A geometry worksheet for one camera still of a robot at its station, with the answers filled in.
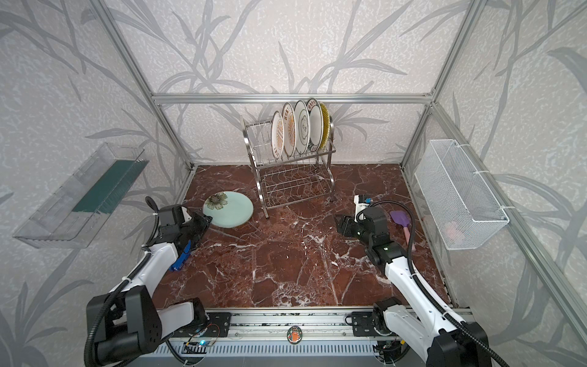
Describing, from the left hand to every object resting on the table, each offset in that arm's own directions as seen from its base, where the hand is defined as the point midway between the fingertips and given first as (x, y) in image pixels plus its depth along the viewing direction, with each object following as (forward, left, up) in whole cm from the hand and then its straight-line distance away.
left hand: (216, 207), depth 87 cm
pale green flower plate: (+3, -2, -7) cm, 8 cm away
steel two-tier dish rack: (+25, -31, -11) cm, 42 cm away
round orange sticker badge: (-40, -32, -12) cm, 52 cm away
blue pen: (-24, -1, +12) cm, 27 cm away
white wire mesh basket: (-12, -78, +22) cm, 82 cm away
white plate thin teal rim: (+23, -33, +21) cm, 45 cm away
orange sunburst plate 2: (+21, -24, +18) cm, 37 cm away
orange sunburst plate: (+22, -28, +21) cm, 41 cm away
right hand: (-3, -48, +4) cm, 48 cm away
